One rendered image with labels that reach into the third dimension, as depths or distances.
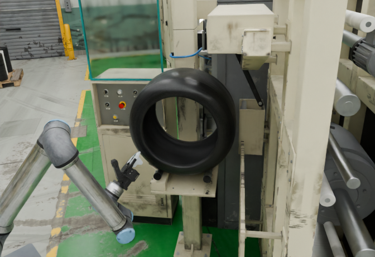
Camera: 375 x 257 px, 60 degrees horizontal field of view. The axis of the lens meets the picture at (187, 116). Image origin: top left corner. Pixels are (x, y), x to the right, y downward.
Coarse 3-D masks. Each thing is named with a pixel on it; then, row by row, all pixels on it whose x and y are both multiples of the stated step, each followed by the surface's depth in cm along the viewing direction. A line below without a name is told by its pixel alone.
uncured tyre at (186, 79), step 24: (168, 72) 173; (192, 72) 170; (144, 96) 165; (168, 96) 161; (192, 96) 159; (216, 96) 161; (144, 120) 196; (216, 120) 162; (144, 144) 174; (168, 144) 203; (192, 144) 201; (216, 144) 167; (168, 168) 178; (192, 168) 175
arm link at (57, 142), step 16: (48, 144) 135; (64, 144) 136; (64, 160) 134; (80, 160) 143; (80, 176) 141; (96, 192) 146; (96, 208) 150; (112, 208) 153; (112, 224) 154; (128, 224) 160; (128, 240) 159
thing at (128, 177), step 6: (126, 168) 171; (132, 168) 173; (126, 174) 172; (132, 174) 173; (138, 174) 174; (114, 180) 171; (126, 180) 174; (132, 180) 173; (120, 186) 170; (126, 186) 173
